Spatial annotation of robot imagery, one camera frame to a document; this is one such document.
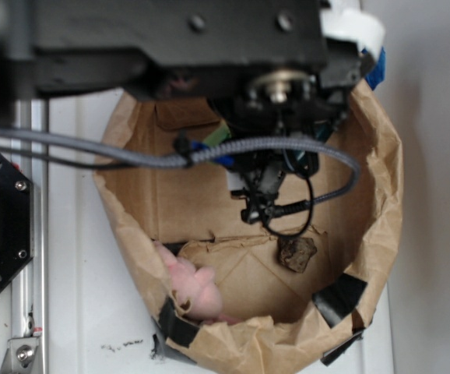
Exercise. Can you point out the black tape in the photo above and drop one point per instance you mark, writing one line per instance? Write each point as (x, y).
(336, 301)
(173, 327)

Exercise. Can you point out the black tape lower left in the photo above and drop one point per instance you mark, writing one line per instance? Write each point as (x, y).
(173, 327)

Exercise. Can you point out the blue tape piece right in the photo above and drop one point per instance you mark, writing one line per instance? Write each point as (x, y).
(373, 71)

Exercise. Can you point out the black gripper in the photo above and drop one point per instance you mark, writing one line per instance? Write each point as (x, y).
(295, 115)

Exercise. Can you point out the brown rock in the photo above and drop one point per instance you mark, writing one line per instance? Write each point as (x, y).
(295, 254)

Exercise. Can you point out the metal corner bracket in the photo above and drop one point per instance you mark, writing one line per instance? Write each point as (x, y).
(21, 355)

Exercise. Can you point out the brown paper bag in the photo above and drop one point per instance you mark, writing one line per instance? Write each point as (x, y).
(281, 330)

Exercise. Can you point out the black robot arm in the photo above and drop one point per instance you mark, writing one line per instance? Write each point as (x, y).
(162, 50)

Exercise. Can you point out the black tape lower right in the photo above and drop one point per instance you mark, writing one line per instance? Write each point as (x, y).
(336, 301)

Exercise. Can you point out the pink plush animal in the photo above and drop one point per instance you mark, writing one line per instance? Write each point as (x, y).
(194, 289)

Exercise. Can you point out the green plush animal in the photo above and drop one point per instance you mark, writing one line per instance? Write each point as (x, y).
(221, 134)

